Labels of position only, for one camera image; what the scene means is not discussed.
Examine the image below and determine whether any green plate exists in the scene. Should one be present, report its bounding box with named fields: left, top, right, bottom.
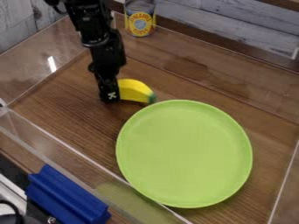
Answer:
left=116, top=100, right=253, bottom=208

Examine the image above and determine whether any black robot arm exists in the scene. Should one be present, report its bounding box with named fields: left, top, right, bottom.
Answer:
left=44, top=0, right=127, bottom=103

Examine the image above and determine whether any clear acrylic front wall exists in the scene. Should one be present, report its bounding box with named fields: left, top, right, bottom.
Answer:
left=0, top=106, right=192, bottom=224

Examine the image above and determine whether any yellow toy banana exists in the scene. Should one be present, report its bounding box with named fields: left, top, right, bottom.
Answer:
left=117, top=79, right=156, bottom=104

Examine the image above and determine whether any yellow labelled tin can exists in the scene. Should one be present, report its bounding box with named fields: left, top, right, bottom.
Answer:
left=124, top=0, right=156, bottom=38

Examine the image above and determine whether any black cable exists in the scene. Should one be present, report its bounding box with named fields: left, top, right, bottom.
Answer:
left=0, top=199, right=24, bottom=224

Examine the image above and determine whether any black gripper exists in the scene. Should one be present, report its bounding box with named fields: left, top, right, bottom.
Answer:
left=80, top=29, right=127, bottom=103

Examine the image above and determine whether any blue plastic block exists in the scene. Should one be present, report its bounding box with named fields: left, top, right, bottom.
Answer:
left=25, top=164, right=111, bottom=224

